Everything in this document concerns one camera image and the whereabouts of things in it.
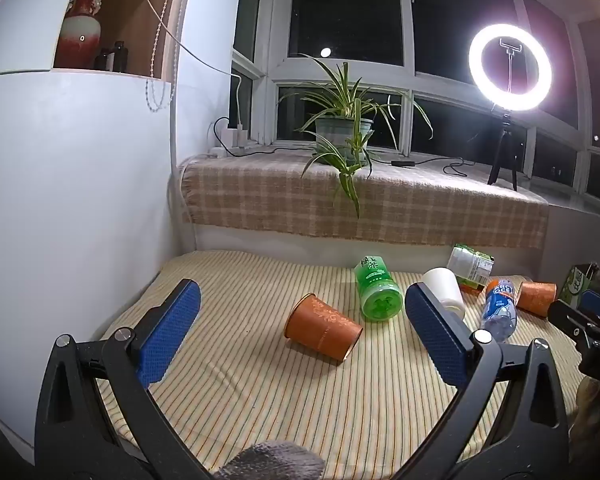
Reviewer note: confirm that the plaid cloth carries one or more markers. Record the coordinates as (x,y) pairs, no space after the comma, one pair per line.
(260,195)

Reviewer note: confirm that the striped bed sheet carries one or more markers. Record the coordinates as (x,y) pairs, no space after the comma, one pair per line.
(260,390)

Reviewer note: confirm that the blue label water bottle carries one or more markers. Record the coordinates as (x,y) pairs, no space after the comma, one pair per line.
(500,310)

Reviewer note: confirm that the white framed window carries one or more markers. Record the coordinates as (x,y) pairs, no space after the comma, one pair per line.
(410,75)

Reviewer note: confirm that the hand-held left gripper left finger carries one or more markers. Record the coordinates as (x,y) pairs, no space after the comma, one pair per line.
(170,330)

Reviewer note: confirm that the white paper cup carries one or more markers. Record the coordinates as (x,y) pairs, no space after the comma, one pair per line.
(445,290)

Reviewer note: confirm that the black tripod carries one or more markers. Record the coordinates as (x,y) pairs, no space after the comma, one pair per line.
(505,145)

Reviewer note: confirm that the grey furry cloth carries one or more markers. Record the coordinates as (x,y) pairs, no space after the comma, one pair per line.
(275,462)

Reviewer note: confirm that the red and white vase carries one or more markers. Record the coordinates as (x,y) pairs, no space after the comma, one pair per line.
(82,30)

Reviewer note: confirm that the green plant pot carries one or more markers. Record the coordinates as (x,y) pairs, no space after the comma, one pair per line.
(335,132)

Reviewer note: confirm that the white cabinet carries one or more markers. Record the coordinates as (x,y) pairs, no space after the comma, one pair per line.
(80,210)

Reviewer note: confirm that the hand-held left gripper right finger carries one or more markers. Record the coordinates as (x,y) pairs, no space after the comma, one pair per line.
(435,332)

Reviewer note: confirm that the orange paper cup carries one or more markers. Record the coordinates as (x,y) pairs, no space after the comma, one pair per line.
(320,327)
(535,297)

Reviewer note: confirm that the dark glass bottle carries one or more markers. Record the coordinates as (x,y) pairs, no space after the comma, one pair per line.
(102,59)
(120,55)

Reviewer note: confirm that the spider plant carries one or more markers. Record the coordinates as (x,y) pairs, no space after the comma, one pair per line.
(347,100)

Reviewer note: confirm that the white charger plug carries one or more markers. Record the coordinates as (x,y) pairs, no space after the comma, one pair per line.
(235,135)

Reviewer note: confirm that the green and white carton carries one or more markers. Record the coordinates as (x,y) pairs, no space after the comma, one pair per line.
(470,267)

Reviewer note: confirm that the green plastic bottle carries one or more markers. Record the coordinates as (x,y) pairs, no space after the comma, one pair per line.
(376,285)

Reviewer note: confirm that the white power strip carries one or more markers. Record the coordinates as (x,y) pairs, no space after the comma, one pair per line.
(220,152)

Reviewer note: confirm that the green paper box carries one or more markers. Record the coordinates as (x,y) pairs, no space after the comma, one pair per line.
(577,285)

